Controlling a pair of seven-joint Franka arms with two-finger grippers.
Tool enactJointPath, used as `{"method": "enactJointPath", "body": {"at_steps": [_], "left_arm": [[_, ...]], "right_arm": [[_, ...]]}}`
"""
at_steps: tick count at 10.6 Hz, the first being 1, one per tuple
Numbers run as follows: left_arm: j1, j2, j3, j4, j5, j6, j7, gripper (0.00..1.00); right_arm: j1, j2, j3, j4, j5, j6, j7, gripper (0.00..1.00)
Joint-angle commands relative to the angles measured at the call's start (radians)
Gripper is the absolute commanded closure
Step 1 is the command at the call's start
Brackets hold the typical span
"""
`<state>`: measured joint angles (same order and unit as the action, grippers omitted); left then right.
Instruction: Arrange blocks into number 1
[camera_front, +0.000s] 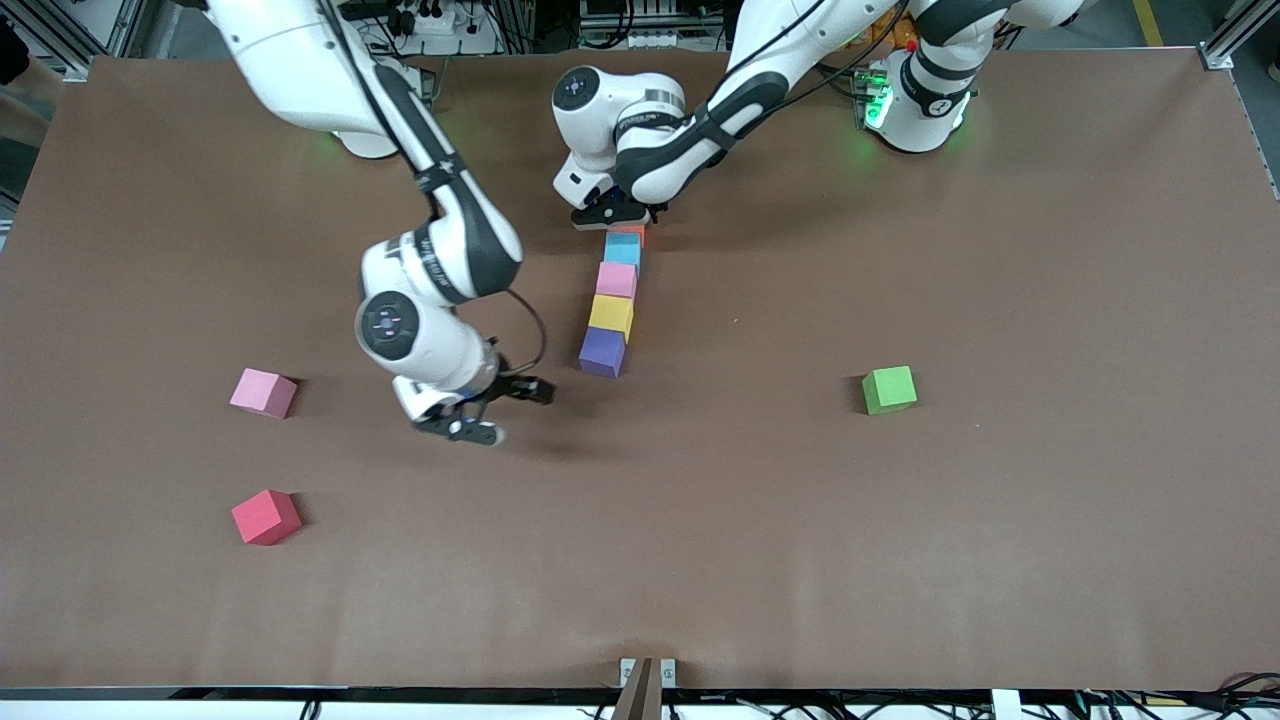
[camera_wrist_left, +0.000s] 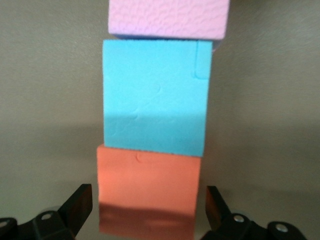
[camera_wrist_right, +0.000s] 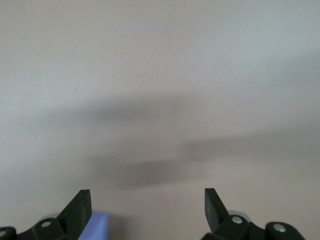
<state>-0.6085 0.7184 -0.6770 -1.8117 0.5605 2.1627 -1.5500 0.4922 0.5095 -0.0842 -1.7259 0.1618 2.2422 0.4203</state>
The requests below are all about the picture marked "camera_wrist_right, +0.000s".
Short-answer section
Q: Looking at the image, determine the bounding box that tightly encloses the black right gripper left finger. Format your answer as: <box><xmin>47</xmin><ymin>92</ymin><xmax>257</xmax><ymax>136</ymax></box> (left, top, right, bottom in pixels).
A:
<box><xmin>0</xmin><ymin>189</ymin><xmax>92</xmax><ymax>240</ymax></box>

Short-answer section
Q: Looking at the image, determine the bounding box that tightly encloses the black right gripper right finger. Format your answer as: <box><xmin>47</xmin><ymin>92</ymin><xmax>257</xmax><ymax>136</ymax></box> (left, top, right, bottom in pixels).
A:
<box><xmin>201</xmin><ymin>187</ymin><xmax>305</xmax><ymax>240</ymax></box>

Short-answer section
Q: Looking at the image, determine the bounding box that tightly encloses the purple foam cube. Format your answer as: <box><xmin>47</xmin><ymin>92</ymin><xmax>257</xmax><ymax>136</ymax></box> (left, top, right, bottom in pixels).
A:
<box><xmin>78</xmin><ymin>211</ymin><xmax>110</xmax><ymax>240</ymax></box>

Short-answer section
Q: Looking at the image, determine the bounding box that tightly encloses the brown paper table cover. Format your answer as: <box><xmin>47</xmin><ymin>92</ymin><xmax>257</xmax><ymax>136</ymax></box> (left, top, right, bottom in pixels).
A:
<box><xmin>0</xmin><ymin>0</ymin><xmax>320</xmax><ymax>240</ymax></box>

